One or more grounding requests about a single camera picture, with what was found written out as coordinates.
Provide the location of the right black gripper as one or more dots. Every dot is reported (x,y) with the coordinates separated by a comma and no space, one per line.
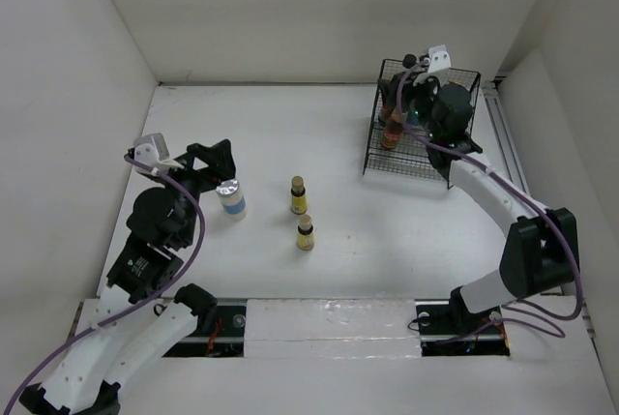
(389,88)

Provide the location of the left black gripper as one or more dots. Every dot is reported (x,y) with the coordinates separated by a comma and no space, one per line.
(219,159)

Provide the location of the dark soy sauce bottle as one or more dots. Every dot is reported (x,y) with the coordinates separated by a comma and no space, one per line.
(388,88)

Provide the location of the silver-lid jar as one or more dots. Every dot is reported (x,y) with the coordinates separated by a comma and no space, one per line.
(412,119)
(232,199)

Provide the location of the small yellow bottle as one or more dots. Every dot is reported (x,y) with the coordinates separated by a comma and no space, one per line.
(299,205)
(305,233)

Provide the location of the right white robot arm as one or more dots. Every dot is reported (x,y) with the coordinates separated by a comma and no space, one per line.
(538,271)

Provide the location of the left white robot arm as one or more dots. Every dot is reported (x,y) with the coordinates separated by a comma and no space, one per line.
(89,373)

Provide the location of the black wire rack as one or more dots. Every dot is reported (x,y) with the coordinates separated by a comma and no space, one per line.
(411,156)

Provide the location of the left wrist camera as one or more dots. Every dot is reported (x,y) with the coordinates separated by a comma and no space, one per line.
(150,153)

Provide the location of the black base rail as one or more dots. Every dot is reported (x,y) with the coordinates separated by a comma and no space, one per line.
(338,329)

